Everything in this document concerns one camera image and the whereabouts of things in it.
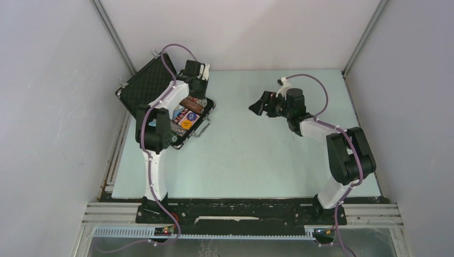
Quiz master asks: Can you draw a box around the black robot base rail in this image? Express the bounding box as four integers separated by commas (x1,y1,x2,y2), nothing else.
135,198,347,236

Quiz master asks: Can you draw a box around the yellow big blind button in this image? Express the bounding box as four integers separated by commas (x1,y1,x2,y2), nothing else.
180,120,193,130

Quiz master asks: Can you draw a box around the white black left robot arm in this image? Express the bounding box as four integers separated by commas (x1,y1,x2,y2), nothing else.
135,60,215,202

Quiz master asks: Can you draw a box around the red white chip row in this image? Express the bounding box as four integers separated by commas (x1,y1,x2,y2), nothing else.
187,96,208,108

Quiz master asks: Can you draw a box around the blue card deck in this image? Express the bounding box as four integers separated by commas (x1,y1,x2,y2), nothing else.
172,105,185,120

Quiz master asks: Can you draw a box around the red dice row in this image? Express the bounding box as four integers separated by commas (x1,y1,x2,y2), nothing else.
175,108,189,123

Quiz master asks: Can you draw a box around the purple chip row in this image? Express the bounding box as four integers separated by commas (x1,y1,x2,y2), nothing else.
170,121,187,137

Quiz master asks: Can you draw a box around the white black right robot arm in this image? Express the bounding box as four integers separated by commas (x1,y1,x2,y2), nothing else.
249,88,376,224

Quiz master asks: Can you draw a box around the brown orange chip row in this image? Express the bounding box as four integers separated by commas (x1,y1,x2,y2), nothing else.
180,98,205,114

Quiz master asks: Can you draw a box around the green blue chip row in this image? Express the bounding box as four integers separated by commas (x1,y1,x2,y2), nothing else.
148,119,178,143

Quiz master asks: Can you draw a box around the black aluminium poker case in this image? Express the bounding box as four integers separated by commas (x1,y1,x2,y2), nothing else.
116,52,215,153

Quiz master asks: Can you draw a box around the blue small blind button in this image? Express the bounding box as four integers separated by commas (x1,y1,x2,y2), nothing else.
186,112,199,122

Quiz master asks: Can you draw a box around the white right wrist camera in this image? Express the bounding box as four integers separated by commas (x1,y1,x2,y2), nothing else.
276,77,292,99

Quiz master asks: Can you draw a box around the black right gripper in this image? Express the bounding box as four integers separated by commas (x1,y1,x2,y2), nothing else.
248,90,292,119

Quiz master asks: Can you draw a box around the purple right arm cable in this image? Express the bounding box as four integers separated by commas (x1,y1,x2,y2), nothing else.
285,73,364,256

